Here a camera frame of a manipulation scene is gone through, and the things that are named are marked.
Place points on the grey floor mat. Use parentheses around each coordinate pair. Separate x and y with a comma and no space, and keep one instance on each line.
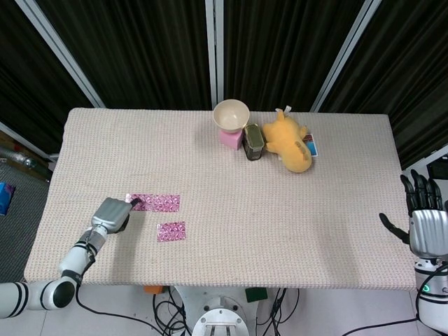
(21,238)

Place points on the beige waffle tablecloth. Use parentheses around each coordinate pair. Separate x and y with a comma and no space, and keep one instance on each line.
(245,217)

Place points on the blue packet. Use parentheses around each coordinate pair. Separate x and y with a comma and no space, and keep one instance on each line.
(6,199)

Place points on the green box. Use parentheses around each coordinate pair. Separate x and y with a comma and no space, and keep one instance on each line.
(256,294)

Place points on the white device black screen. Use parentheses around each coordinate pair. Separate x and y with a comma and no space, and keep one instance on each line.
(439,171)

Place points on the dark green tin can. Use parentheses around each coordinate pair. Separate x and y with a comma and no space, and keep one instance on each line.
(253,138)

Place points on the white frame post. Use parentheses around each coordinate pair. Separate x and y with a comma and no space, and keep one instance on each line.
(423,159)
(28,143)
(62,52)
(346,52)
(210,52)

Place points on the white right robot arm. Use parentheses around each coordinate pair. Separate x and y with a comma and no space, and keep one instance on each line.
(432,304)

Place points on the orange box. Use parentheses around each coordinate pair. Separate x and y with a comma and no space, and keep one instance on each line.
(153,290)

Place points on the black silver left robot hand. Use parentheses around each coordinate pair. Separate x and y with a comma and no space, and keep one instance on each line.
(112,213)

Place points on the yellow plush toy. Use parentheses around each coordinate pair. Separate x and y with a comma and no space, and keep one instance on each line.
(287,140)

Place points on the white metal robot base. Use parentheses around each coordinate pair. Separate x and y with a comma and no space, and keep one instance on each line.
(220,318)

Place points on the black pleated curtain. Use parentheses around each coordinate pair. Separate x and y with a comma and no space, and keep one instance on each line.
(280,52)
(21,70)
(413,70)
(140,52)

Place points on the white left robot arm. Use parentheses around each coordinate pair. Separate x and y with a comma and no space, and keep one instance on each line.
(73,260)

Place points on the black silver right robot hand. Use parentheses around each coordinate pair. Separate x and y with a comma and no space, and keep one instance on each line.
(428,232)

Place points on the beige bowl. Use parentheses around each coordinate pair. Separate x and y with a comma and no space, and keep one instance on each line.
(231,115)

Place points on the blue red picture card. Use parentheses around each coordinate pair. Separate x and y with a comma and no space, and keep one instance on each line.
(313,147)

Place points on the pink foam block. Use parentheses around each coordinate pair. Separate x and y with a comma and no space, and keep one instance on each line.
(229,140)

